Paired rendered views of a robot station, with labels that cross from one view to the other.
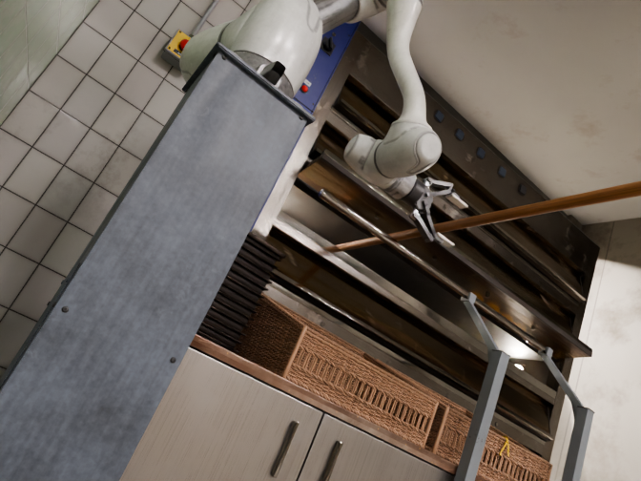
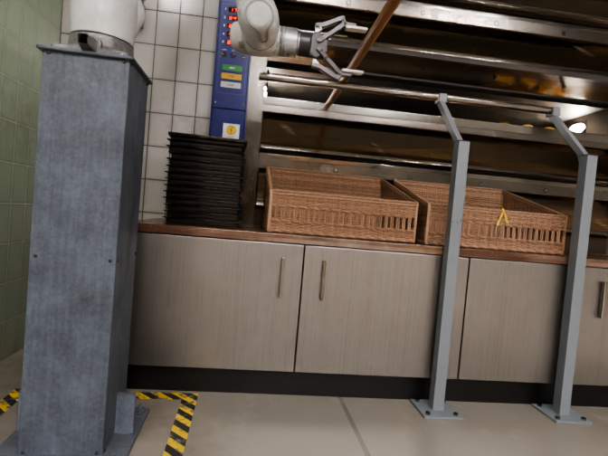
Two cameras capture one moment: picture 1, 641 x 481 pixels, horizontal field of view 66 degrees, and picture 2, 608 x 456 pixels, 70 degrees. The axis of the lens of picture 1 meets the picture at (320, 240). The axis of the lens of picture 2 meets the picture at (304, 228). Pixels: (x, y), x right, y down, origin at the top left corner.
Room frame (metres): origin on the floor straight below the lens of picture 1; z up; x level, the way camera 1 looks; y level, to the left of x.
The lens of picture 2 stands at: (-0.06, -0.63, 0.66)
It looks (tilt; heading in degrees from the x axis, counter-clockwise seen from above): 2 degrees down; 17
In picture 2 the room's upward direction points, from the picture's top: 5 degrees clockwise
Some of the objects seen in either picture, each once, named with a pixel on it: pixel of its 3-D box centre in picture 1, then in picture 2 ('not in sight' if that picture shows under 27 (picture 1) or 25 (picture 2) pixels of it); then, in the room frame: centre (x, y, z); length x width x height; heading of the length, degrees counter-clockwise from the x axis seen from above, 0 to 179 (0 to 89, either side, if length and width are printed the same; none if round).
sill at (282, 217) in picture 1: (433, 318); (446, 122); (2.17, -0.62, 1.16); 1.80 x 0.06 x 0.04; 114
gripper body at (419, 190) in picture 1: (418, 196); (312, 45); (1.25, -0.20, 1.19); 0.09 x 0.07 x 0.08; 113
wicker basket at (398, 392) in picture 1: (332, 362); (333, 201); (1.68, -0.21, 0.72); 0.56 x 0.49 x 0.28; 115
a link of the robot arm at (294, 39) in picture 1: (278, 42); (105, 2); (0.87, 0.26, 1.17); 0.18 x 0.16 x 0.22; 43
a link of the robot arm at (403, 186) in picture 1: (399, 181); (289, 42); (1.23, -0.13, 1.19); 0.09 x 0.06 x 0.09; 23
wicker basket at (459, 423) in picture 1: (452, 428); (469, 213); (1.91, -0.75, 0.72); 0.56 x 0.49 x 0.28; 113
